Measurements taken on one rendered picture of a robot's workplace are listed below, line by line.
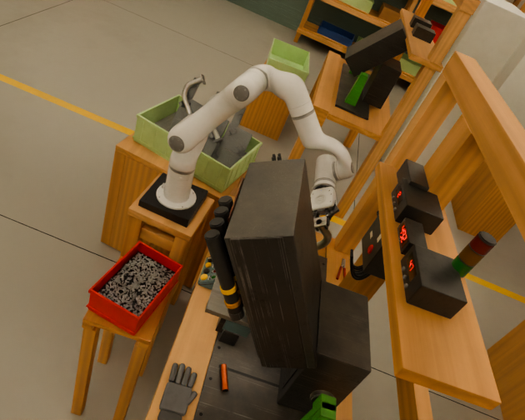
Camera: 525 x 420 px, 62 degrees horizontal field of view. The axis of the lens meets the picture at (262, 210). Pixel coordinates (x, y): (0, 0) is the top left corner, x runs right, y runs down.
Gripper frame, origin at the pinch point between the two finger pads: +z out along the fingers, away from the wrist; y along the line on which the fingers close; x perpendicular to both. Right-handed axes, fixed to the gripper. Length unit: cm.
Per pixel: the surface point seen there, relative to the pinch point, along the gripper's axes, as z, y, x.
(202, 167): -60, -79, 11
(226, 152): -75, -72, 18
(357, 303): 26.5, 9.6, 12.9
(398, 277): 32.0, 30.5, -12.9
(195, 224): -18, -69, 7
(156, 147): -69, -103, -4
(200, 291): 21, -51, 2
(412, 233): 16.7, 34.3, -9.8
